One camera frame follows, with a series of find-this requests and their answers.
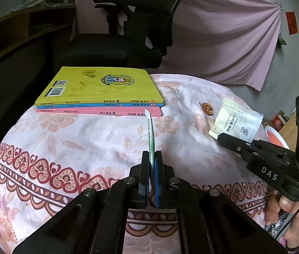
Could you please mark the wooden low shelf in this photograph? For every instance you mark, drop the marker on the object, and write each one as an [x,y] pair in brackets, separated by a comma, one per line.
[35,25]

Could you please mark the pink book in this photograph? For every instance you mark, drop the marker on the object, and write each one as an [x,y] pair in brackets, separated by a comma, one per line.
[120,111]

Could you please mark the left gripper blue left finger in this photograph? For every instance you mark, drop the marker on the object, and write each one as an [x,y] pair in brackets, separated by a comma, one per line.
[95,220]

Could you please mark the yellow book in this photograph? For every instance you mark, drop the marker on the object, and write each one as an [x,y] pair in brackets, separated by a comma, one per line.
[77,85]

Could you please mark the floral pink quilt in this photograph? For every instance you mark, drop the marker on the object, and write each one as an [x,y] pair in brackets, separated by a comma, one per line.
[47,159]

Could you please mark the blue book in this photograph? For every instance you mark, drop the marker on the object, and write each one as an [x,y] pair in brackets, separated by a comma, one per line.
[101,105]

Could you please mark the red paper wall square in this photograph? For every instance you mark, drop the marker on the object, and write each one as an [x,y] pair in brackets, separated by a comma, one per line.
[292,23]

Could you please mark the dried brown fruit core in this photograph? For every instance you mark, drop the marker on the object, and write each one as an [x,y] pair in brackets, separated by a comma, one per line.
[207,108]

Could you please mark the white sachet packet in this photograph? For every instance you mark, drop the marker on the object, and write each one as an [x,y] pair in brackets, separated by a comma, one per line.
[235,120]

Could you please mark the pink hanging sheet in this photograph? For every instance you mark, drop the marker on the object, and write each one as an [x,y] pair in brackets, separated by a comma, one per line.
[224,41]

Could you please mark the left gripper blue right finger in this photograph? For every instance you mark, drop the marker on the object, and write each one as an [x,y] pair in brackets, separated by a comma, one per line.
[208,222]

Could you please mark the orange white plastic basin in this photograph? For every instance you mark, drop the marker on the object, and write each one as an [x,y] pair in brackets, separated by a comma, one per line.
[275,138]

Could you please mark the black office chair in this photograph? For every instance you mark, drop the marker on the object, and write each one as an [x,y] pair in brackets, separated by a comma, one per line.
[140,32]

